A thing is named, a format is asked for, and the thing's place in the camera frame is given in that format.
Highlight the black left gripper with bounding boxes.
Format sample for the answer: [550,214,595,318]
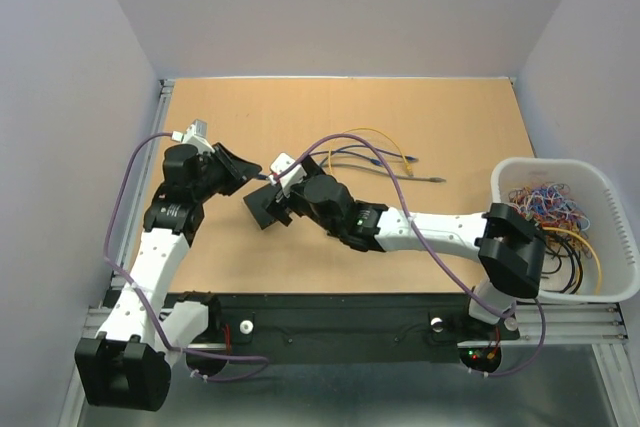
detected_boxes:
[193,142,262,202]

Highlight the black switch with ports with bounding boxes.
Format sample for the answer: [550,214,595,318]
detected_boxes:
[243,185,278,230]

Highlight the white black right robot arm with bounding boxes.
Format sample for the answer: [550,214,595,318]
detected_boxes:
[266,153,546,337]

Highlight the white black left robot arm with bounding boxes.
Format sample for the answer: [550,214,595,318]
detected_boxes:
[75,142,261,411]

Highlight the white plastic basket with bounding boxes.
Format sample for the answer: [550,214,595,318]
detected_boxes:
[491,157,639,304]

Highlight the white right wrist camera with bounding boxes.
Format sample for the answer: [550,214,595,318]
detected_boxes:
[268,152,306,194]

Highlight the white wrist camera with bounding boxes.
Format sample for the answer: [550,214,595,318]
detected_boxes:
[171,119,213,153]
[268,152,306,194]

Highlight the grey ethernet cable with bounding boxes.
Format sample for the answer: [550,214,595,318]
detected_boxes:
[324,164,448,184]

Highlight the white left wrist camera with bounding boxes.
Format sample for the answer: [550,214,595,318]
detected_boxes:
[171,119,213,153]

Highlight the yellow ethernet cable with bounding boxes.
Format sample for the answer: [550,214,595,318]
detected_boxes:
[327,127,419,177]

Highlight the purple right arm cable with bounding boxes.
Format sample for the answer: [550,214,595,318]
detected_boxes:
[269,133,547,379]

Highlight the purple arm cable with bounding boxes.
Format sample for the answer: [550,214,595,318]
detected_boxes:
[269,133,547,379]
[102,131,271,383]

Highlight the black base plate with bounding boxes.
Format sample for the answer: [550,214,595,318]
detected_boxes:
[161,292,520,364]

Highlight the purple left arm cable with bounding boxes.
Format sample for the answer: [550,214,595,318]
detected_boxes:
[102,131,271,383]

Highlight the pile of coloured cables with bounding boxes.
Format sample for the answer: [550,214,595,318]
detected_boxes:
[507,181,604,296]

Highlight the aluminium frame rails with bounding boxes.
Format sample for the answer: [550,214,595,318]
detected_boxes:
[57,77,640,427]

